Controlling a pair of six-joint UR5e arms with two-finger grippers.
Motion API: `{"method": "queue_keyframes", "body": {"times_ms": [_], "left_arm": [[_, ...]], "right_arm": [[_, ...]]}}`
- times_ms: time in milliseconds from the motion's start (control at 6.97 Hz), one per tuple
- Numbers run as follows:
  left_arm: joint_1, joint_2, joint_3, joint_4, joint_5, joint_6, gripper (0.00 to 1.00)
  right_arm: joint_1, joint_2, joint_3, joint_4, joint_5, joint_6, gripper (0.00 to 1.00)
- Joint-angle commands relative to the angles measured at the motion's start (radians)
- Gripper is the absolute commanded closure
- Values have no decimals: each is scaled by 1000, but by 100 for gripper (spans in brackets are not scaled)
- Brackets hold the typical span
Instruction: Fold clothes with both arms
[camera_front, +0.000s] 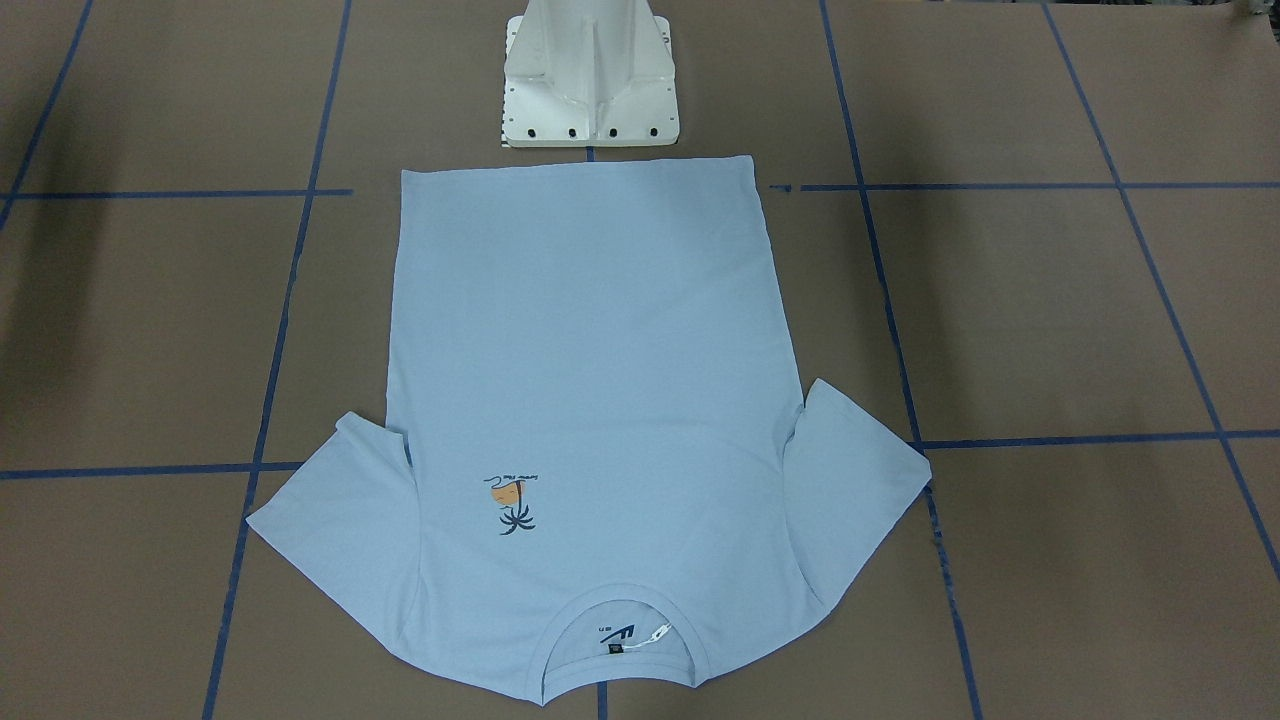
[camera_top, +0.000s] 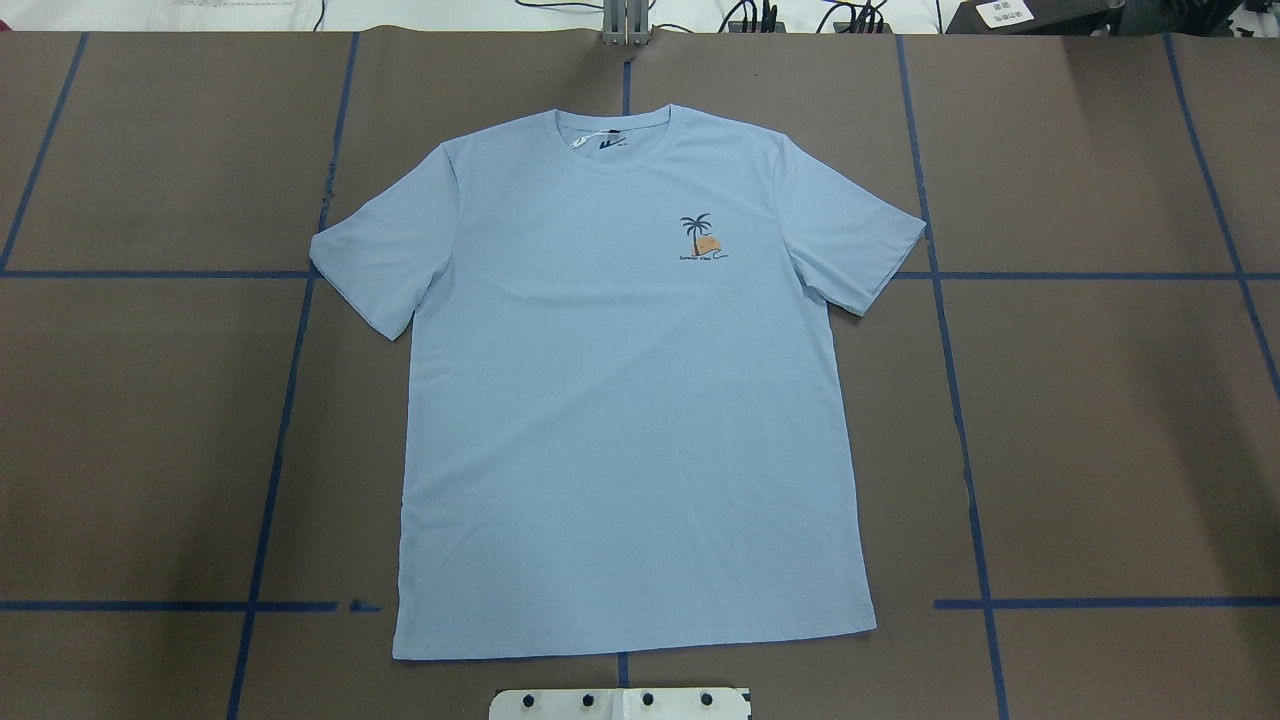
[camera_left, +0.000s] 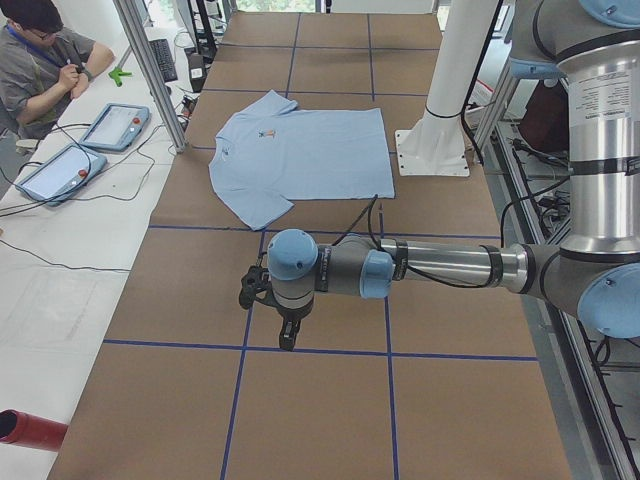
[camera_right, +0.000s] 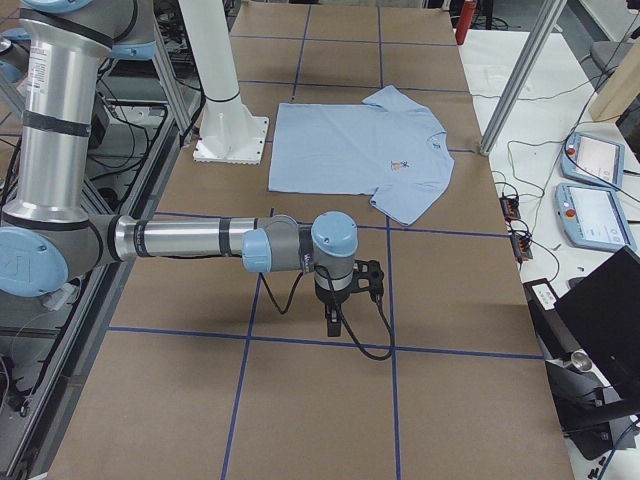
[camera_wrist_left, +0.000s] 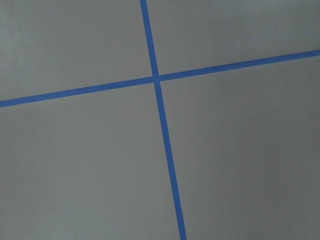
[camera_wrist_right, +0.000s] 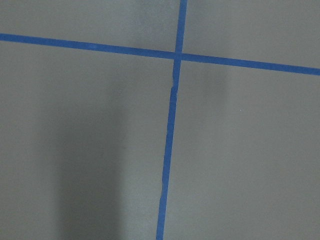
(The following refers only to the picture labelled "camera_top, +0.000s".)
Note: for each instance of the light blue t-shirt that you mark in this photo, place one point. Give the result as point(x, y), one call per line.
point(625, 427)

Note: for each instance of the black box with white label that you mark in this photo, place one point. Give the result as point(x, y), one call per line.
point(1035, 18)

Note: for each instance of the grey aluminium frame post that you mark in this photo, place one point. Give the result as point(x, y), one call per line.
point(626, 22)

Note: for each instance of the white metal base plate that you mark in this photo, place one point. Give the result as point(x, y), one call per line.
point(623, 703)

